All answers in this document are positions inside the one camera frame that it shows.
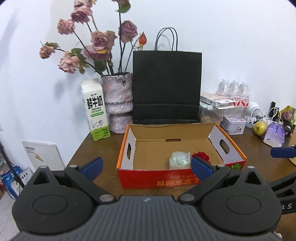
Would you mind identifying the red fabric flower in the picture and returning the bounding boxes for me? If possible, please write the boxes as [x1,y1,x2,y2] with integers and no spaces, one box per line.
[192,152,210,163]

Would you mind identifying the clear plastic item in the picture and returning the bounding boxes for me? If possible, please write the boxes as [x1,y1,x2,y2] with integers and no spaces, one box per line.
[169,151,191,170]

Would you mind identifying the purple gift box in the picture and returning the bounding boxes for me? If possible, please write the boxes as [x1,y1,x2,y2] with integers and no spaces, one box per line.
[263,123,285,147]

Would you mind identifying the yellow green apple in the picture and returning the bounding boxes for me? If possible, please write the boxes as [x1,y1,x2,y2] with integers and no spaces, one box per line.
[253,121,268,137]

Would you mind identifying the white booklet on floor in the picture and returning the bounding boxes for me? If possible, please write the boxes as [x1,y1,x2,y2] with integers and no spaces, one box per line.
[22,141,65,171]

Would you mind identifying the clear plastic food container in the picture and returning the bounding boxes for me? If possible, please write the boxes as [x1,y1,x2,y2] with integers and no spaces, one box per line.
[198,101,246,124]

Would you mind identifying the red cardboard box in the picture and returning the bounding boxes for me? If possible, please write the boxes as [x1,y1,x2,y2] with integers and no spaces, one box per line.
[116,123,247,189]

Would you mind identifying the flat white box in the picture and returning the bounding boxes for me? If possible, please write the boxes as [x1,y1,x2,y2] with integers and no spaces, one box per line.
[200,94,235,108]

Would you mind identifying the black light stand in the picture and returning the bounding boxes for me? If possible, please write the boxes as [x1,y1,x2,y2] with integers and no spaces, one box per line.
[0,142,25,188]

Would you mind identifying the white green milk carton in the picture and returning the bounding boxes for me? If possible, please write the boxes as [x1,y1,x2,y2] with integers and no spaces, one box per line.
[81,78,110,141]

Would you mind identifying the black paper bag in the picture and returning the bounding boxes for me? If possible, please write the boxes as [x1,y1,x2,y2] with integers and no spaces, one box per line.
[132,27,202,125]

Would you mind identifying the pink mottled vase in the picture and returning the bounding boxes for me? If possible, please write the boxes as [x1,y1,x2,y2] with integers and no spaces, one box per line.
[101,73,133,133]

